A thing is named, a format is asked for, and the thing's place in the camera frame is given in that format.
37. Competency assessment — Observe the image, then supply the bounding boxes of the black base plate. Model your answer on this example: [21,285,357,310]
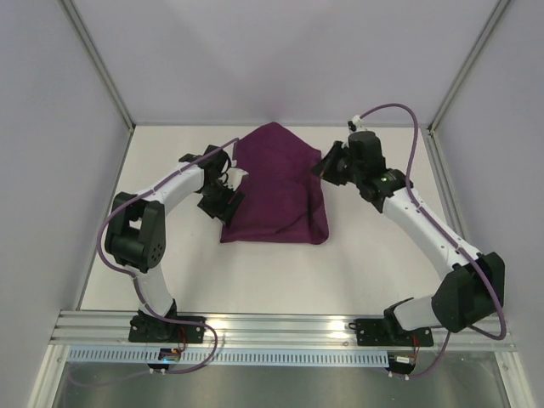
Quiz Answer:
[348,318,434,348]
[128,314,206,344]

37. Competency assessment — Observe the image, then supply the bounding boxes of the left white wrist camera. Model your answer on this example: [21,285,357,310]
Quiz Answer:
[225,167,248,190]

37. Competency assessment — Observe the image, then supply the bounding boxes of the purple surgical drape cloth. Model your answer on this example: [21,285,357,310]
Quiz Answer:
[220,122,329,245]

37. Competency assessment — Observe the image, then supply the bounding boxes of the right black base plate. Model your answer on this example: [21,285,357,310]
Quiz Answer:
[348,318,434,348]

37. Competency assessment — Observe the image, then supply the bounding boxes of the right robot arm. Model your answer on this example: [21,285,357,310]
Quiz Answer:
[311,131,505,344]

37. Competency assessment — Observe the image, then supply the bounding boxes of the left aluminium frame post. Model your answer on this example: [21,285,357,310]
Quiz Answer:
[57,0,136,134]

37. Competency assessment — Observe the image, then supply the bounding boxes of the aluminium frame post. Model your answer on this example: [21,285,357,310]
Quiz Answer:
[427,0,513,134]
[57,0,136,134]

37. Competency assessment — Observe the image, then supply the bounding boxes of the right aluminium frame post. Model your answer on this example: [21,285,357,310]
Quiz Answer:
[427,0,513,134]

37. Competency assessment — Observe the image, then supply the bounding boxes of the white slotted cable duct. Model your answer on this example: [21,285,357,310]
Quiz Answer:
[66,346,388,368]

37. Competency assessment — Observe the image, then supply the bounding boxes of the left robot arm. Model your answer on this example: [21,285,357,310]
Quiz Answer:
[97,140,248,341]

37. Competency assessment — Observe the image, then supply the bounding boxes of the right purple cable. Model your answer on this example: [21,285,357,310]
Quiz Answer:
[356,102,509,381]

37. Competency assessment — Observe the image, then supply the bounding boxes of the aluminium mounting rail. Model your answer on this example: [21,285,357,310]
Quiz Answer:
[48,309,518,350]

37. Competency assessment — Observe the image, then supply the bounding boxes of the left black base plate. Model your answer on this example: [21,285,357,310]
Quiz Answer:
[128,314,206,344]

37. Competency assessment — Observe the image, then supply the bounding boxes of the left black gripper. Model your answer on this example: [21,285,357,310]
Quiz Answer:
[197,179,244,227]

